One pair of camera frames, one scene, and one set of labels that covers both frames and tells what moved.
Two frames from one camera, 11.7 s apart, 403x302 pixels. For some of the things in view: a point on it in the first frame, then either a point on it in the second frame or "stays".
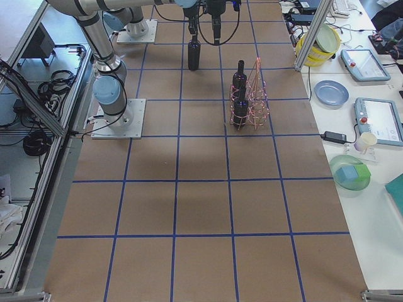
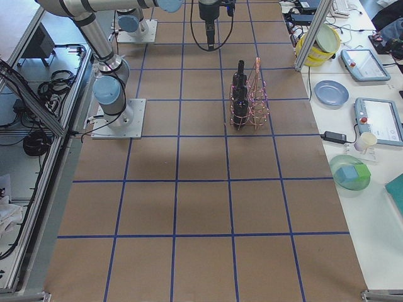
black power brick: [334, 136] stays
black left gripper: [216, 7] to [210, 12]
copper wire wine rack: [249, 104] stays
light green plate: [327, 38] stays
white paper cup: [365, 139] stays
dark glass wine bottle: [194, 53] to [240, 85]
